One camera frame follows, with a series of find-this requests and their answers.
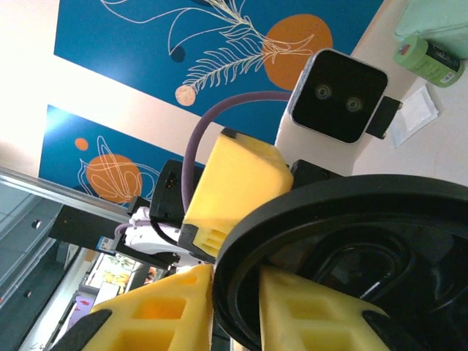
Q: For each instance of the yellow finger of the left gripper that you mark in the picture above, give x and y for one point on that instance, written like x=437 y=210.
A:
x=237 y=183

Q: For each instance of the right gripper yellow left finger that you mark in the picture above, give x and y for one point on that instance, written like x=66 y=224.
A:
x=164 y=321

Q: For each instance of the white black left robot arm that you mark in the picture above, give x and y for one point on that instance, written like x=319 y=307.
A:
x=153 y=245

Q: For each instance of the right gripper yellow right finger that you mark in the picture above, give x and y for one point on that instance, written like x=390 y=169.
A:
x=311 y=321

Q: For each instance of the black plastic cup lid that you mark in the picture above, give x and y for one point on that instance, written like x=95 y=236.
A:
x=329 y=204

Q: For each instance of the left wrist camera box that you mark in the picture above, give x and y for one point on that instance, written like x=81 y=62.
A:
x=336 y=95

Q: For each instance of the mint green zip pouch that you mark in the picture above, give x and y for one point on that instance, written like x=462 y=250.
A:
x=438 y=18

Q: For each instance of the clear plastic sachet packet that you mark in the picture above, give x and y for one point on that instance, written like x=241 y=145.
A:
x=413 y=115

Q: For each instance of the green bottle black label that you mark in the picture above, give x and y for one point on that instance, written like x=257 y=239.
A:
x=424 y=58

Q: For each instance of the aluminium frame beam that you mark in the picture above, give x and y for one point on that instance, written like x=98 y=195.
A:
x=44 y=188

